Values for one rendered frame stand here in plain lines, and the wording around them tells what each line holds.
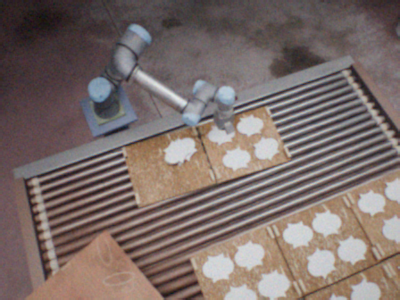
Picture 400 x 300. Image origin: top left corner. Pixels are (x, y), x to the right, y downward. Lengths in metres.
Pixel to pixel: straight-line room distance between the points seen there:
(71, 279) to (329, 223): 1.22
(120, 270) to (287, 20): 2.96
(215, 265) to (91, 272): 0.55
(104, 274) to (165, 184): 0.53
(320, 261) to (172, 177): 0.82
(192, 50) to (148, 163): 1.83
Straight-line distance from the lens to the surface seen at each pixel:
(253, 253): 1.81
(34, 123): 3.40
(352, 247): 1.94
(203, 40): 3.64
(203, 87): 1.69
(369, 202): 2.04
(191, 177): 1.90
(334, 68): 2.42
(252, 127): 2.03
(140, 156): 1.97
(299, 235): 1.87
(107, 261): 1.73
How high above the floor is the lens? 2.71
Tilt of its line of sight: 64 degrees down
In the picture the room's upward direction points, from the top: straight up
